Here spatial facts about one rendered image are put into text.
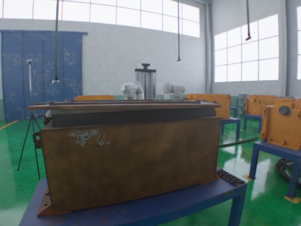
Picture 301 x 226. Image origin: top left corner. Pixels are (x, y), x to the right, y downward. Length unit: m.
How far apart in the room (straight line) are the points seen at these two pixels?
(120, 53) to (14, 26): 6.21
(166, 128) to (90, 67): 9.35
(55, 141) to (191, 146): 0.97
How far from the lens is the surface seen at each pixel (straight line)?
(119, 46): 10.82
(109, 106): 1.04
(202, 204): 1.44
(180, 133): 1.28
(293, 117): 3.06
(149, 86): 2.66
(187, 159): 1.39
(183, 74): 12.38
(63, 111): 1.14
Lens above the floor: 1.45
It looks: 7 degrees down
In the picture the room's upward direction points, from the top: straight up
